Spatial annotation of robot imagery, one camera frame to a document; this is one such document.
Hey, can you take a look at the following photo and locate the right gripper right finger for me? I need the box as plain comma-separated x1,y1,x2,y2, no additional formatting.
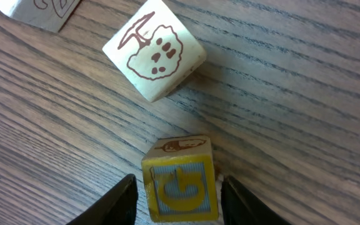
221,176,291,225

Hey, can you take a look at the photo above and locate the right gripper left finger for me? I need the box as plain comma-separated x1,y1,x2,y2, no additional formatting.
67,174,138,225

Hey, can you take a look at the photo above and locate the yellow plain wooden block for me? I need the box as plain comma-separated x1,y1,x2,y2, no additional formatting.
141,135,219,223

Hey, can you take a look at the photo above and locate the white block blue H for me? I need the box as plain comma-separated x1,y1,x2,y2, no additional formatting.
102,0,206,102

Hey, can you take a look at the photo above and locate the white block blue side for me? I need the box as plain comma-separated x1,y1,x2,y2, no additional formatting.
0,0,80,33

